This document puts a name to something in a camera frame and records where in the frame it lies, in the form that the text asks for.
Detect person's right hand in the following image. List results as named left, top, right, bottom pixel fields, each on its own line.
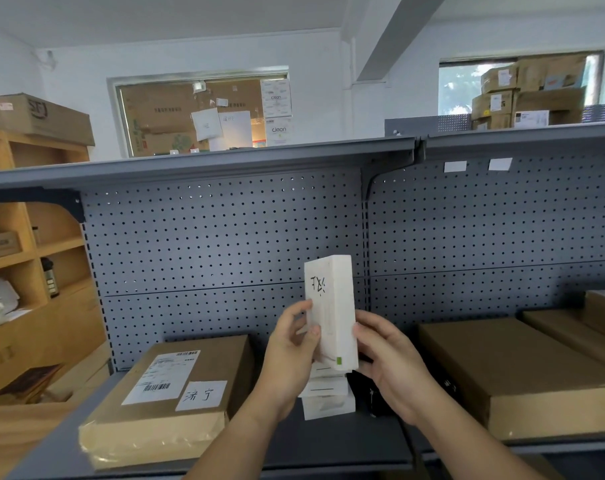
left=353, top=309, right=448, bottom=427

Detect person's left hand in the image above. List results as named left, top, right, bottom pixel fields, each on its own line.
left=254, top=299, right=323, bottom=421

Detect small white box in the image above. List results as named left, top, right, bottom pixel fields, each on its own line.
left=310, top=362, right=353, bottom=381
left=298, top=377, right=351, bottom=398
left=302, top=392, right=357, bottom=421

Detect black box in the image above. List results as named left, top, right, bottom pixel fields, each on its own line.
left=350, top=364, right=458, bottom=418

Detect brown labelled parcel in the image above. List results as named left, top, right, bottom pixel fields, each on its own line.
left=78, top=334, right=256, bottom=471

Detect white box with handwriting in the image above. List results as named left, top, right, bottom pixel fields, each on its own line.
left=304, top=254, right=360, bottom=371

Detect grey metal pegboard shelf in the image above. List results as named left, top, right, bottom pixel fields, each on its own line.
left=0, top=122, right=605, bottom=480

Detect person's right forearm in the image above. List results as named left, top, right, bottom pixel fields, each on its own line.
left=414, top=394, right=546, bottom=480

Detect person's left forearm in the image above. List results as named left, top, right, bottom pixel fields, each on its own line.
left=184, top=392, right=283, bottom=480

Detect flattened cardboard sheets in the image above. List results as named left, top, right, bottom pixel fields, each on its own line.
left=47, top=342, right=113, bottom=403

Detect white printed carton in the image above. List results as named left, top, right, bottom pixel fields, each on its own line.
left=260, top=78, right=292, bottom=119
left=264, top=117, right=294, bottom=147

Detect white paper sheet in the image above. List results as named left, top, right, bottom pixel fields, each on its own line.
left=190, top=107, right=224, bottom=142
left=208, top=110, right=253, bottom=151

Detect black bottle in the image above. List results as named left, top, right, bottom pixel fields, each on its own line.
left=40, top=258, right=61, bottom=298

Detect dark brown flat case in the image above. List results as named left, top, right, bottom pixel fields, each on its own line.
left=0, top=363, right=66, bottom=405

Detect small labelled cardboard carton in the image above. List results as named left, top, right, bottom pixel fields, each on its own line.
left=480, top=64, right=519, bottom=94
left=472, top=114, right=513, bottom=131
left=471, top=90, right=514, bottom=121

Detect wooden desk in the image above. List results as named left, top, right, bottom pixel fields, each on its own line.
left=0, top=400, right=83, bottom=480

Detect cardboard-covered window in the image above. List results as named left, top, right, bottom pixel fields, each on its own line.
left=107, top=66, right=291, bottom=158

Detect cardboard boxes at window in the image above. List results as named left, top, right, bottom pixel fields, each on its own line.
left=438, top=50, right=605, bottom=131

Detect small flat cardboard carton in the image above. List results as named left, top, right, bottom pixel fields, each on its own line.
left=0, top=231, right=22, bottom=262

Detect large printed cardboard carton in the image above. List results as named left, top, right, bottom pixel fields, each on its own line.
left=0, top=93, right=96, bottom=147

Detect wooden wall cabinet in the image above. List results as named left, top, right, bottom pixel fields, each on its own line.
left=0, top=127, right=108, bottom=405

